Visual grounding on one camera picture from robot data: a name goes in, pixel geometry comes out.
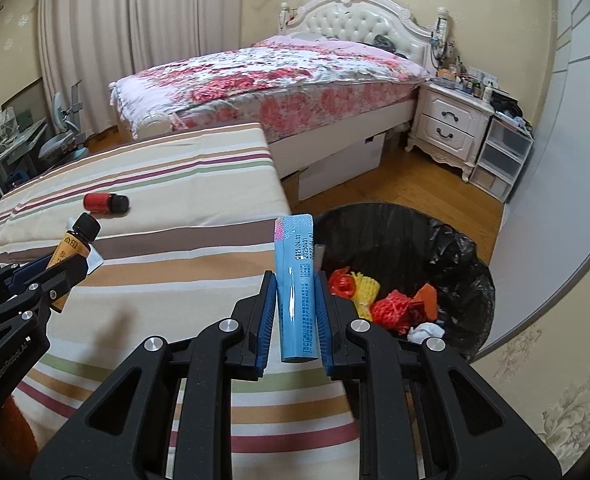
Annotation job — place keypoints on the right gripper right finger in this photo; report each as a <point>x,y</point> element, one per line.
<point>324,327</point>

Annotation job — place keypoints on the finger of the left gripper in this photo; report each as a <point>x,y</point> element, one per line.
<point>56,282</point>
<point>26,274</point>

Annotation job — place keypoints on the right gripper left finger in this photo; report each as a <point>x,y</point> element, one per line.
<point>263,320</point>

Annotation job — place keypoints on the amber bottle orange label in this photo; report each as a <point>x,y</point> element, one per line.
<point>62,252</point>

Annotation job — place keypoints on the red net trash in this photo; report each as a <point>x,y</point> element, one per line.
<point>398,313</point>

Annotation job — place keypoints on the black bag trash bin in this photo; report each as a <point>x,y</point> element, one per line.
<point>411,402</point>

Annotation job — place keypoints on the red crumpled plastic bag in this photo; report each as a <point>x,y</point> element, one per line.
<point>341,283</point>

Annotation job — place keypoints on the yellow foam net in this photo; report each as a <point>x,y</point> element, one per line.
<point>366,291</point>

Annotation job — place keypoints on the red bottle black cap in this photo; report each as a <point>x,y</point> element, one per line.
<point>106,203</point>

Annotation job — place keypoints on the striped bed sheet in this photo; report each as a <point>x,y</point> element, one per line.
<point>197,238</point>

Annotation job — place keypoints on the orange folded cloth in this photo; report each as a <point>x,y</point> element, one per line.
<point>427,294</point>

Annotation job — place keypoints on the white crumpled paper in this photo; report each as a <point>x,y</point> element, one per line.
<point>424,331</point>

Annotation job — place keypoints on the grey desk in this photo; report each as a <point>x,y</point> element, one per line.
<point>18,149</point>

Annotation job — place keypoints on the white under-bed box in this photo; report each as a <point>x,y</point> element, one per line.
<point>340,167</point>

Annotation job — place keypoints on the grey desk chair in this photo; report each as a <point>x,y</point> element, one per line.
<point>69,142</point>

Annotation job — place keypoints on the floral pink bed cover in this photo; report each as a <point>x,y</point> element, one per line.
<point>288,84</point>

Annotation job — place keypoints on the white nightstand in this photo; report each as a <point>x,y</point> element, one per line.
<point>450,127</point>

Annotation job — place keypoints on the clear plastic drawer unit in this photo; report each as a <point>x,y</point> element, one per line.
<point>503,156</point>

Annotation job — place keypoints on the white tufted headboard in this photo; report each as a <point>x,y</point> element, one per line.
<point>363,20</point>

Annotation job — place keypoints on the beige curtain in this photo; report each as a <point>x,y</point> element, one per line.
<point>91,43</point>

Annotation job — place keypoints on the white bed frame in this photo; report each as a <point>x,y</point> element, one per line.
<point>340,135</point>

